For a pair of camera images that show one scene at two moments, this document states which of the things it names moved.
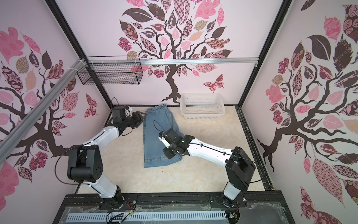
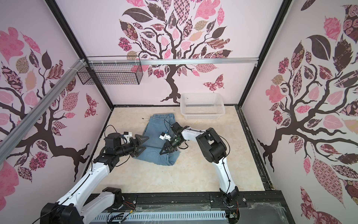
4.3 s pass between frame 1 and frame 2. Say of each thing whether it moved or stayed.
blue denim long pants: moved
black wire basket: stayed
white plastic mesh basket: stayed
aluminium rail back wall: stayed
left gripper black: moved
